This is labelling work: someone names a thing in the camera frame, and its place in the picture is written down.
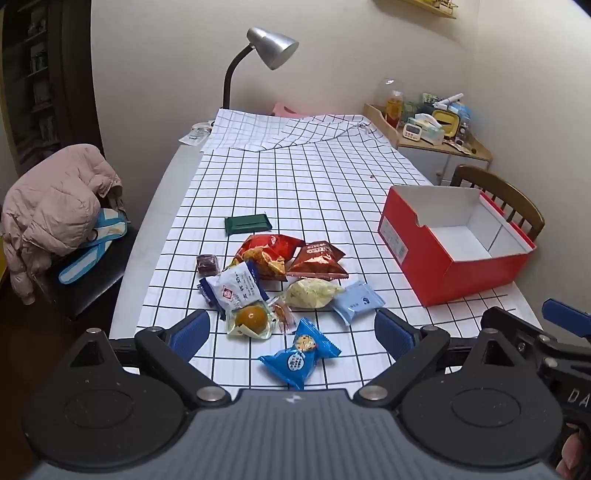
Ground red chips bag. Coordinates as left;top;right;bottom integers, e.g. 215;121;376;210
229;234;305;280

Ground tissue box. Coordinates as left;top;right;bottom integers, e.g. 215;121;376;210
414;113;446;146

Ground clear plastic packet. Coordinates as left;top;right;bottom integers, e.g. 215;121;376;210
179;121;215;146

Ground pink puffer jacket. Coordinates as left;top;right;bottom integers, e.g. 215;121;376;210
0;144;124;305

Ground blue and white bag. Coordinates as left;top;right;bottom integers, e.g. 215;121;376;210
58;208;127;284

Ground clear glass dome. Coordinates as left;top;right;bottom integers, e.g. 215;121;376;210
373;78;407;127

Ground orange liquid bottle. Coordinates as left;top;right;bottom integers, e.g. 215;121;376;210
385;90;404;127

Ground person's right hand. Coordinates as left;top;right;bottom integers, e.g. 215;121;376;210
556;431;591;480

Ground small clear snack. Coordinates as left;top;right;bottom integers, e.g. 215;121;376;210
272;298;296;332

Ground brown-red snack bag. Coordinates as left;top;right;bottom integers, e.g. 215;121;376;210
286;241;349;280

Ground dark bookshelf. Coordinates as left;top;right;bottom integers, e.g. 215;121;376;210
0;0;93;176

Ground clear egg yolk pastry packet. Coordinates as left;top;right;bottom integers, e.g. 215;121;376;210
226;300;278;341

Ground silver gooseneck desk lamp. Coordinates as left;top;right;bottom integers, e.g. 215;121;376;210
222;27;300;110

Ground red cardboard box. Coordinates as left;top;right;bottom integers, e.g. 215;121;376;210
379;185;537;308

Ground brown wooden chair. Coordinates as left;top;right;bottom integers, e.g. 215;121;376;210
450;165;546;241

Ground white checkered tablecloth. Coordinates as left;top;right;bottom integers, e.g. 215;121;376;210
139;108;532;393

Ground yellow storage box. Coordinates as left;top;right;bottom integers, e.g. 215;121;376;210
431;108;462;139

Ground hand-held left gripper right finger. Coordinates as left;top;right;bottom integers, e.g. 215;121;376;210
353;308;522;409

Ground green snack packet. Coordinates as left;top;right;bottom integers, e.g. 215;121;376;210
225;213;271;237

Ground pale yellow snack packet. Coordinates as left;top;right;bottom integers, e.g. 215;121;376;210
279;277;345;309

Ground pink paper item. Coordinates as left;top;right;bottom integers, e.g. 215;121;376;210
271;102;315;117

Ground wooden side cabinet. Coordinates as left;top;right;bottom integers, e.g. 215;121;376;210
363;103;493;185

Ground light blue snack packet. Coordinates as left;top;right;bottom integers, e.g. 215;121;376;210
331;281;386;326

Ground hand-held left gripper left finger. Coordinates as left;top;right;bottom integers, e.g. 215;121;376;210
69;308;232;409

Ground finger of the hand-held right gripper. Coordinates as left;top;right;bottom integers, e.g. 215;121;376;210
542;298;591;344
482;306;591;365

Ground blue cookie packet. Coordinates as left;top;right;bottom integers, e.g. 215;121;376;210
259;318;341;391

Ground black chair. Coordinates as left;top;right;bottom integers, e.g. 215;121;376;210
46;185;139;320

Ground white and blue snack packet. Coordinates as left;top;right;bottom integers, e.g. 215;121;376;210
199;261;269;315

